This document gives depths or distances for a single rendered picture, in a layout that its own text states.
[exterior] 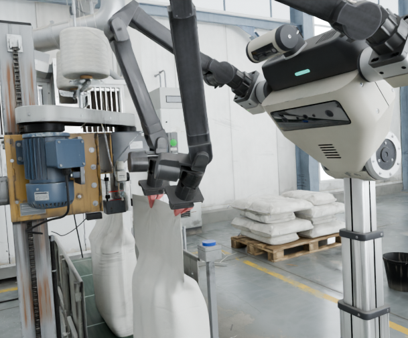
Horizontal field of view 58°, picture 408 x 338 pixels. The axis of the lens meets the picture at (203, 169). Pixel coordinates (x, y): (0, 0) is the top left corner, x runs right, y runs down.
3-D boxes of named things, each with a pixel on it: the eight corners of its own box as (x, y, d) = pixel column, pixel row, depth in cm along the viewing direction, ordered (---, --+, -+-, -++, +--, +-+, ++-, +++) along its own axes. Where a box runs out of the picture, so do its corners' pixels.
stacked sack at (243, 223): (292, 225, 459) (291, 213, 458) (250, 234, 424) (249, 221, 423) (269, 220, 495) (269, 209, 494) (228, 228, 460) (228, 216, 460)
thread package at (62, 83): (96, 88, 151) (93, 46, 150) (58, 86, 145) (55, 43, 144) (89, 93, 164) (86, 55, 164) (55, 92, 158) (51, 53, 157)
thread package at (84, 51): (115, 75, 128) (112, 25, 127) (64, 73, 120) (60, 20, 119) (104, 84, 143) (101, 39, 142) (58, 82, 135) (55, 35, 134)
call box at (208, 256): (222, 258, 157) (222, 245, 157) (206, 262, 153) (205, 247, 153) (213, 254, 164) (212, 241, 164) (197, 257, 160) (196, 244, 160)
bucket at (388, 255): (431, 288, 304) (430, 257, 302) (408, 297, 290) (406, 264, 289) (397, 278, 330) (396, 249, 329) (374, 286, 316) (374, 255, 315)
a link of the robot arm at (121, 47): (124, 15, 112) (116, 23, 121) (106, 19, 110) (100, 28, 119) (173, 147, 122) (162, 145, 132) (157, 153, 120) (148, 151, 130)
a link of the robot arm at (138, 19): (125, -13, 111) (118, -2, 120) (105, 26, 110) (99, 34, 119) (238, 68, 130) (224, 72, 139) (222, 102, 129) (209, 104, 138)
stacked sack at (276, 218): (298, 222, 417) (297, 210, 417) (265, 227, 402) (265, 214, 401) (267, 213, 479) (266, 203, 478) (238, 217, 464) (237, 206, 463)
